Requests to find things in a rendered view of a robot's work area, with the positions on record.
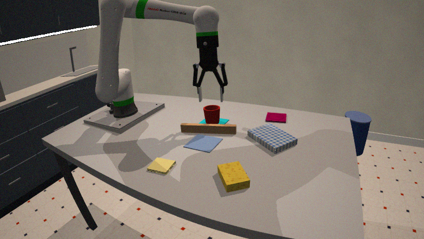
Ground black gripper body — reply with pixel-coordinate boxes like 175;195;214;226
199;48;218;72

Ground flat dark red square pad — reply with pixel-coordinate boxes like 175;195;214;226
266;112;287;123

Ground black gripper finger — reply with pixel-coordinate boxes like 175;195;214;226
210;63;228;102
193;63;207;102

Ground yellow square pad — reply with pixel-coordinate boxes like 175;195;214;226
147;157;176;175

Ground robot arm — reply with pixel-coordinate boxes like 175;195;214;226
95;0;219;118

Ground yellow sponge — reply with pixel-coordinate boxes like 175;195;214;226
217;161;250;192

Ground red cup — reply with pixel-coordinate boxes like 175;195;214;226
203;105;220;124

